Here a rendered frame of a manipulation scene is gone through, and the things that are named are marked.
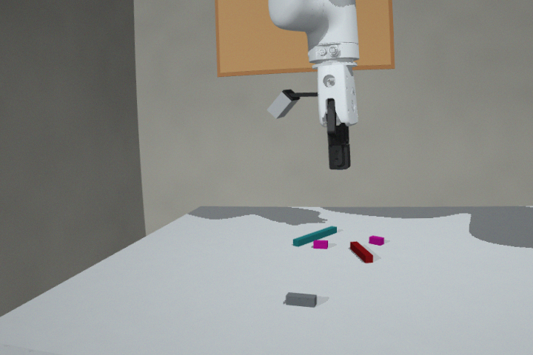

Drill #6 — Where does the small magenta block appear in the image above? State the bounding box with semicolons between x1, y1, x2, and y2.
369;236;384;246
313;240;328;249

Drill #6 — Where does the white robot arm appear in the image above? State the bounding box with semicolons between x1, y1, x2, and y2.
267;0;360;119

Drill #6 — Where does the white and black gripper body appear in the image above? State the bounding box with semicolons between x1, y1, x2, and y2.
312;62;358;127

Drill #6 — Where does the dark red rectangular bar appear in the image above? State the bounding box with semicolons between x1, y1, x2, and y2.
350;241;373;263

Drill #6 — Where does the turquoise rod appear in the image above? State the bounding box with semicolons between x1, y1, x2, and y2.
293;226;337;247

